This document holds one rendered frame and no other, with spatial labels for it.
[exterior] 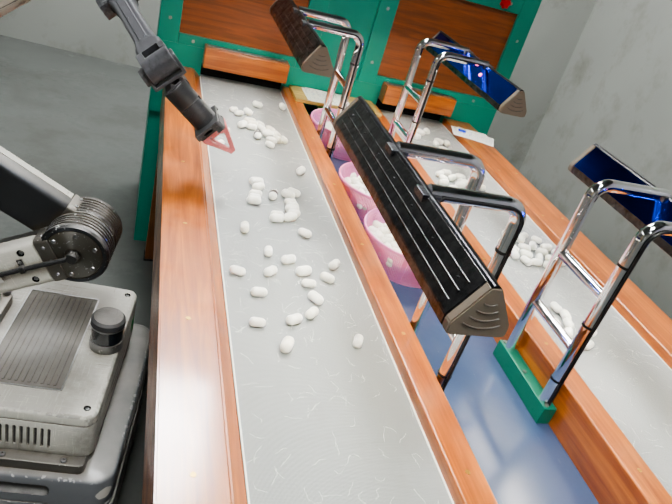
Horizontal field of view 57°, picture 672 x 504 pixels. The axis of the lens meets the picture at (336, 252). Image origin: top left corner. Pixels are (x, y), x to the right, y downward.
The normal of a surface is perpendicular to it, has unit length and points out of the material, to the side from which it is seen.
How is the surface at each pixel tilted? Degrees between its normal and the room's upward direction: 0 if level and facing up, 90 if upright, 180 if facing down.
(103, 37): 90
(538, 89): 90
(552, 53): 90
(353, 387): 0
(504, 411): 0
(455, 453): 0
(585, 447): 90
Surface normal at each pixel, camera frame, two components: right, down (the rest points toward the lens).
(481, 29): 0.22, 0.54
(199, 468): 0.26, -0.83
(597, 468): -0.94, -0.11
